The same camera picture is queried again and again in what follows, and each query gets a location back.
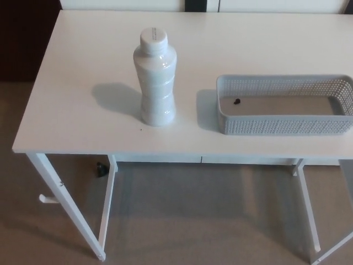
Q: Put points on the white plastic bottle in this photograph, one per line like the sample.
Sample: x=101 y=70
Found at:
x=157 y=82

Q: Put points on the white desk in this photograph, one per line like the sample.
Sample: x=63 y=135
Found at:
x=82 y=124

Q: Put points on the white desk hook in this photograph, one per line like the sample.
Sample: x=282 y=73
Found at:
x=47 y=200

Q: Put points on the small black object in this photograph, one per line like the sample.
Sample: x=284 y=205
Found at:
x=236 y=101

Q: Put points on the grey perforated plastic basket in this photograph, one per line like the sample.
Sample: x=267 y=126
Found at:
x=275 y=124

